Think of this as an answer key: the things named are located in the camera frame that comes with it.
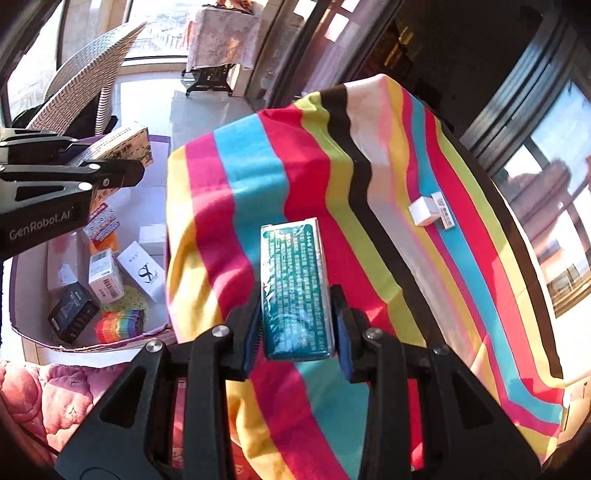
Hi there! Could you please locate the white box with barcode label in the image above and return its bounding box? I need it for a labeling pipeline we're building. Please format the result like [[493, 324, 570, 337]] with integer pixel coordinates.
[[88, 249, 125, 304]]

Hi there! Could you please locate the colourful striped cloth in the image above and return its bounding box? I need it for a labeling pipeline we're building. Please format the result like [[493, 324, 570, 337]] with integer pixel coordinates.
[[165, 73, 566, 480]]

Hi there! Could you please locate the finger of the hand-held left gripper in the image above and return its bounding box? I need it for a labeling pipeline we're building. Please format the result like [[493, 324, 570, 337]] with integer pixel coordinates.
[[0, 128, 93, 166], [0, 158, 146, 192]]

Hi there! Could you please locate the long white barcoded box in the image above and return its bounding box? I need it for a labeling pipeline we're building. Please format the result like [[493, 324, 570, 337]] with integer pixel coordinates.
[[67, 124, 154, 210]]

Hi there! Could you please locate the purple cardboard box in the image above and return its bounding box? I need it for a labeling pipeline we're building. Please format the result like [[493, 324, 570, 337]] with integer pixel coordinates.
[[8, 131, 178, 355]]

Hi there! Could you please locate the white box with green logo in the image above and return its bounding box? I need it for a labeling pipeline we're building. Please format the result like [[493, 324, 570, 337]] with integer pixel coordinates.
[[431, 191, 456, 230]]

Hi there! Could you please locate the teal box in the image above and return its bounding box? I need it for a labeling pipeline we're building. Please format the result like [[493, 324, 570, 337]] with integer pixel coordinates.
[[260, 218, 337, 361]]

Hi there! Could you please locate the pink quilt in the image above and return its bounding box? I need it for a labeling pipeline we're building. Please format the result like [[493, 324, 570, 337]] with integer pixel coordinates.
[[0, 359, 252, 480]]

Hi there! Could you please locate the white wicker chair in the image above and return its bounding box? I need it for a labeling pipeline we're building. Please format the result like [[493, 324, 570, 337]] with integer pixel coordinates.
[[25, 21, 148, 137]]

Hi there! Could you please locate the orange packet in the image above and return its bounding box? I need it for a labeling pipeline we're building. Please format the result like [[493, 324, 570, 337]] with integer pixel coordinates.
[[90, 231, 120, 254]]

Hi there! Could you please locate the red and white tissue pack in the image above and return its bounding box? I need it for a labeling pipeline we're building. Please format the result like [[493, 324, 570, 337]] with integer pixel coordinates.
[[83, 203, 118, 243]]

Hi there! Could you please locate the white box with black logo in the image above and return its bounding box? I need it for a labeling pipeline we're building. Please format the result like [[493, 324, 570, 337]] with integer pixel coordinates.
[[116, 253, 167, 303]]

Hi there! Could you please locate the dark wooden furniture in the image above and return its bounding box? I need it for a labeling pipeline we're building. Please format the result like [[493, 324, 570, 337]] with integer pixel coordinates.
[[365, 14, 462, 84]]

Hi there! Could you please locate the rainbow striped sponge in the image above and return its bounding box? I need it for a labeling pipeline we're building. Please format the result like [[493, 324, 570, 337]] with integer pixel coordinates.
[[95, 309, 145, 344]]

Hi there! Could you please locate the small white cube box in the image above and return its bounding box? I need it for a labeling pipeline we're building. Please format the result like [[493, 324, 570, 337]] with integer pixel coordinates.
[[407, 196, 439, 228]]

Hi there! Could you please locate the large glass window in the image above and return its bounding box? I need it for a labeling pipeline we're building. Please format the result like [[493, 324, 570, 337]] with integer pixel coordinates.
[[462, 18, 591, 319]]

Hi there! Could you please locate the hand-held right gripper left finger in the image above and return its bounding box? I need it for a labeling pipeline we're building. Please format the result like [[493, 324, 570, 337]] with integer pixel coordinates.
[[55, 281, 264, 480]]

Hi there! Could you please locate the metal sliding door frame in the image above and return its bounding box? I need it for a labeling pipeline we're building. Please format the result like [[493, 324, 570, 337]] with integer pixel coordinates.
[[245, 0, 402, 112]]

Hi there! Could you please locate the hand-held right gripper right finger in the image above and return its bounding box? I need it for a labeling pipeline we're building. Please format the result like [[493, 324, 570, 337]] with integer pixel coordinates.
[[329, 285, 541, 480]]

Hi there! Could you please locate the plain white box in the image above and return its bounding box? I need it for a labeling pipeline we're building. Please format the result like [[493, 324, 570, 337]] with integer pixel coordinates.
[[139, 224, 167, 254]]

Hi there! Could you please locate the lace covered side table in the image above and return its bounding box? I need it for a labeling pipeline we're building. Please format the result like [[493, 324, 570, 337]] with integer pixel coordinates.
[[182, 2, 264, 97]]

